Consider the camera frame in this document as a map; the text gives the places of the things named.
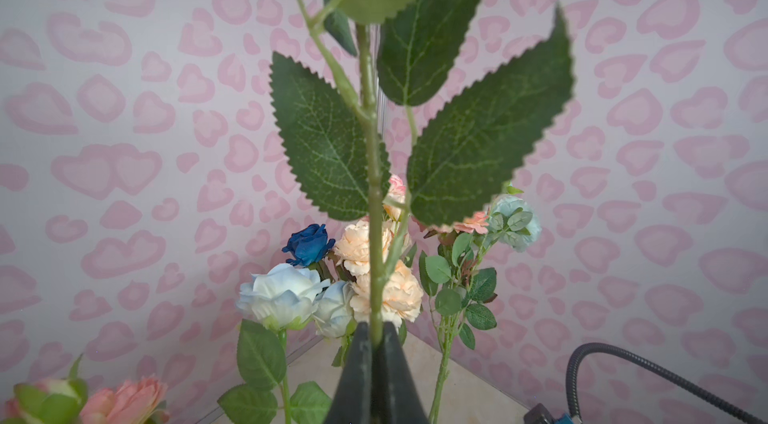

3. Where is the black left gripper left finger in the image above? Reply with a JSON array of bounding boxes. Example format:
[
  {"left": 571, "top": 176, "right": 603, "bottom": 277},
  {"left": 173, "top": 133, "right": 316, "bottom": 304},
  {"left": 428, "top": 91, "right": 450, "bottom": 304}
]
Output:
[{"left": 324, "top": 322, "right": 372, "bottom": 424}]

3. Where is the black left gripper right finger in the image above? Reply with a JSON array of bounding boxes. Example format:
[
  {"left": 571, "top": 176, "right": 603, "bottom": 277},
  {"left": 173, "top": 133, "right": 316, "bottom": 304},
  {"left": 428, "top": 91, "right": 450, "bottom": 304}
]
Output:
[{"left": 374, "top": 322, "right": 428, "bottom": 424}]

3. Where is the peach rose stem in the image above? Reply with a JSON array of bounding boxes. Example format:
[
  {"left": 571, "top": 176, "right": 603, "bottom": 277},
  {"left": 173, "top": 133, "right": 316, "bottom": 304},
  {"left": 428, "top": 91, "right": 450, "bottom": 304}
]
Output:
[{"left": 333, "top": 219, "right": 424, "bottom": 327}]

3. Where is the pale blue white rose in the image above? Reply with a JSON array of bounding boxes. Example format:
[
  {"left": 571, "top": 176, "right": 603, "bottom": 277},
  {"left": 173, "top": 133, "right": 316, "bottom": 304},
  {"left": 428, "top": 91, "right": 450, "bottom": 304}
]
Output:
[
  {"left": 218, "top": 263, "right": 329, "bottom": 423},
  {"left": 312, "top": 281, "right": 357, "bottom": 368}
]

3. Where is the dark blue artificial rose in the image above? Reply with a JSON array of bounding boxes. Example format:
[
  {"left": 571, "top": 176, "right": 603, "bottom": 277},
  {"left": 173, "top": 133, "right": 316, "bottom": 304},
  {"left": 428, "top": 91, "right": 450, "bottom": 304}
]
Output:
[{"left": 282, "top": 224, "right": 335, "bottom": 268}]

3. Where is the magenta pink rose stem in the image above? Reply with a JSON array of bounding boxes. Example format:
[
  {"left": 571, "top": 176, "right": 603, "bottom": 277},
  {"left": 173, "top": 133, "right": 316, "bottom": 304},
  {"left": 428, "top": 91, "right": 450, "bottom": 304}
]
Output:
[{"left": 271, "top": 0, "right": 574, "bottom": 345}]

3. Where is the pink green carnation stem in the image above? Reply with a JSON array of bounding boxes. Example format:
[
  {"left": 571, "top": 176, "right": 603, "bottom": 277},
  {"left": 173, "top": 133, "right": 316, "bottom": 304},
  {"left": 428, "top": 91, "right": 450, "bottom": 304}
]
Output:
[{"left": 383, "top": 175, "right": 488, "bottom": 235}]

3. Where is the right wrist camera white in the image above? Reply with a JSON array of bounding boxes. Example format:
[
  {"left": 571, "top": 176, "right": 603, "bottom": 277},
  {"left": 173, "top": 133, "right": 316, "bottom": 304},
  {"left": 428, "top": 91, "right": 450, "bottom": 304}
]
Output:
[{"left": 523, "top": 403, "right": 573, "bottom": 424}]

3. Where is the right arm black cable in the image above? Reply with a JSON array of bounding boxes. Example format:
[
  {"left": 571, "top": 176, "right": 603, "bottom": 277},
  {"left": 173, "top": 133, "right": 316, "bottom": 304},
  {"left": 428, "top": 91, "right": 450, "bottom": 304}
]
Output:
[{"left": 565, "top": 342, "right": 766, "bottom": 424}]

